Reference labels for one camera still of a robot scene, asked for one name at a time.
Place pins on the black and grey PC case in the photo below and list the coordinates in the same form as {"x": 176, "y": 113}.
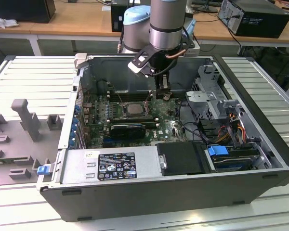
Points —
{"x": 135, "y": 204}

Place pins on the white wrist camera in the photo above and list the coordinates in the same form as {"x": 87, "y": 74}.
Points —
{"x": 139, "y": 65}

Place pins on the silver power supply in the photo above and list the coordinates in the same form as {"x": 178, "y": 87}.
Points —
{"x": 74, "y": 166}

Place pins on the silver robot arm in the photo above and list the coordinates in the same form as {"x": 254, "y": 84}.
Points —
{"x": 167, "y": 24}

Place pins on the metal locking lever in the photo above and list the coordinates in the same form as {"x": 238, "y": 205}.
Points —
{"x": 149, "y": 99}
{"x": 120, "y": 99}

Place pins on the black computer box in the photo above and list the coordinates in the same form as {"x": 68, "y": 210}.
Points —
{"x": 21, "y": 10}

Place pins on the black cylindrical component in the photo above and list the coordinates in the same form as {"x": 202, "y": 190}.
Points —
{"x": 101, "y": 86}

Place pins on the black plastic shroud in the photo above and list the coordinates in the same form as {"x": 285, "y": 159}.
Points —
{"x": 180, "y": 158}

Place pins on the white crumpled paper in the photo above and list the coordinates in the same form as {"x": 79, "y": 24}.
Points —
{"x": 4, "y": 22}

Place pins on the silver CPU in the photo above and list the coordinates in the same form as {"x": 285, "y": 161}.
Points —
{"x": 134, "y": 108}

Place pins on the wide black desktop computer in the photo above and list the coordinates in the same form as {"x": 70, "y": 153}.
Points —
{"x": 262, "y": 21}

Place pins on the green motherboard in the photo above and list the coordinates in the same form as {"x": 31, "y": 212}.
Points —
{"x": 163, "y": 130}

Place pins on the narrow black computer tower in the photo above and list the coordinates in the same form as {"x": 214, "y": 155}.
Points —
{"x": 116, "y": 16}

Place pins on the blue case latch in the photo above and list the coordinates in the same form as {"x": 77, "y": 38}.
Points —
{"x": 43, "y": 170}

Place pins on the hard disk in blue carrier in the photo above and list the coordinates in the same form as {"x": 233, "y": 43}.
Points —
{"x": 218, "y": 152}

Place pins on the silver metal drive cage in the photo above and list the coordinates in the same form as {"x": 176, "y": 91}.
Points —
{"x": 207, "y": 101}

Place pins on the blue card retainer clip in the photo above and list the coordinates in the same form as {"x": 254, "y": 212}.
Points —
{"x": 77, "y": 107}
{"x": 73, "y": 140}
{"x": 75, "y": 125}

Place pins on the CPU socket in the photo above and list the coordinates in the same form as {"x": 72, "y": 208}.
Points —
{"x": 135, "y": 114}

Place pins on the white box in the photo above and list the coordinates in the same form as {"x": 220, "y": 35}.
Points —
{"x": 192, "y": 51}

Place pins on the grey parts rack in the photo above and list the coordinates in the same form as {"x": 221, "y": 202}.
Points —
{"x": 26, "y": 144}

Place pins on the black RAM slot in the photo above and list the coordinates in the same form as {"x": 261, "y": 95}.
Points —
{"x": 152, "y": 125}
{"x": 151, "y": 122}
{"x": 135, "y": 100}
{"x": 135, "y": 93}
{"x": 135, "y": 97}
{"x": 135, "y": 117}

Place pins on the wooden desk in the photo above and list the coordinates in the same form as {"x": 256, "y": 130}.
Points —
{"x": 86, "y": 21}

